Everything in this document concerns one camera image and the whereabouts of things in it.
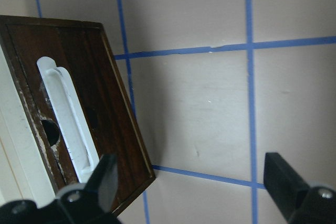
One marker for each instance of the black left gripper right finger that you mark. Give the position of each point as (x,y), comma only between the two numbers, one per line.
(285,186)

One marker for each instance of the cream plastic storage cabinet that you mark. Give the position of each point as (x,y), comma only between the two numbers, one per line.
(23,174)

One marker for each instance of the dark wooden drawer white handle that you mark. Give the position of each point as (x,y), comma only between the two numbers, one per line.
(82,48)

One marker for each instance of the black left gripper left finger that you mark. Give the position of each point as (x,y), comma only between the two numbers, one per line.
(103,182)

